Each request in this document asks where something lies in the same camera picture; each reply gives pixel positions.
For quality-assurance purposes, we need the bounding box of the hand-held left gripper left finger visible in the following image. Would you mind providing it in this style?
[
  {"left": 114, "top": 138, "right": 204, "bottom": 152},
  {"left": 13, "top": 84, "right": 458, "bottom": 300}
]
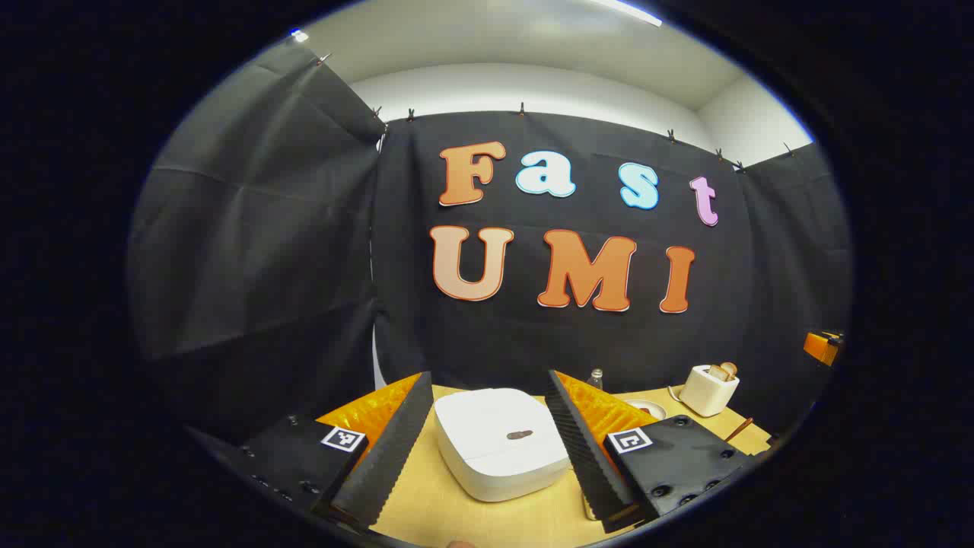
[{"left": 186, "top": 371, "right": 434, "bottom": 531}]

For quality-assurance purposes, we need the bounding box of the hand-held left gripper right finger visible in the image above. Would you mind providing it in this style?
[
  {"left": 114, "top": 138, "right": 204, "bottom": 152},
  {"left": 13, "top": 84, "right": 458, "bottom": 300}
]
[{"left": 544, "top": 369, "right": 769, "bottom": 535}]

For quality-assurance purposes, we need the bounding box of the white rice cooker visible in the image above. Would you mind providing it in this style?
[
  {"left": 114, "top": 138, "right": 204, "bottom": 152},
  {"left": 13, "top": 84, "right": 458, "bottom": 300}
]
[{"left": 434, "top": 388, "right": 571, "bottom": 503}]

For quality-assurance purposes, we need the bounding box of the white toaster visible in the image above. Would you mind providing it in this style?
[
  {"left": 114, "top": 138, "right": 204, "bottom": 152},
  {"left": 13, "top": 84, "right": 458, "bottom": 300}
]
[{"left": 680, "top": 364, "right": 740, "bottom": 418}]

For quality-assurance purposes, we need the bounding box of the black backdrop cloth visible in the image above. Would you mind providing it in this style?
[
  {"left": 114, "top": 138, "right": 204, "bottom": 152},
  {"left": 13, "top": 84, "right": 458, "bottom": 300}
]
[{"left": 126, "top": 38, "right": 853, "bottom": 450}]

